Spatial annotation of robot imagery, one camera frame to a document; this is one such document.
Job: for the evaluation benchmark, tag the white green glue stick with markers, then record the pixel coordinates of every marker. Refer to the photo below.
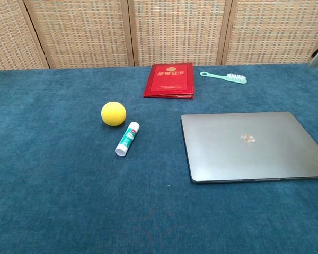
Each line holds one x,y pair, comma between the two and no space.
127,139

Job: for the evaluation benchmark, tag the grey laptop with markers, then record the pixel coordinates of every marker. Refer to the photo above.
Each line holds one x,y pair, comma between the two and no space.
251,148

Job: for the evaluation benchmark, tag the bamboo folding screen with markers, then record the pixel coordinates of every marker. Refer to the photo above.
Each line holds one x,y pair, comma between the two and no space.
159,31

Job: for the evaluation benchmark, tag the mint green brush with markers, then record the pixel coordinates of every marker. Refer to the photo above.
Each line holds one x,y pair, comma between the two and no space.
228,77

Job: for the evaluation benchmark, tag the red certificate book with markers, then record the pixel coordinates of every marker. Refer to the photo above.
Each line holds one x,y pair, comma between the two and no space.
171,80

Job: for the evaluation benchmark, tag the blue table cloth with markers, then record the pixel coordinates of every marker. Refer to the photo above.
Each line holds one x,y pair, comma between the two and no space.
69,185

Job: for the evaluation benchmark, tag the yellow foam ball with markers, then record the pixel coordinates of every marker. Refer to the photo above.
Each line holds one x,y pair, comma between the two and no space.
113,113

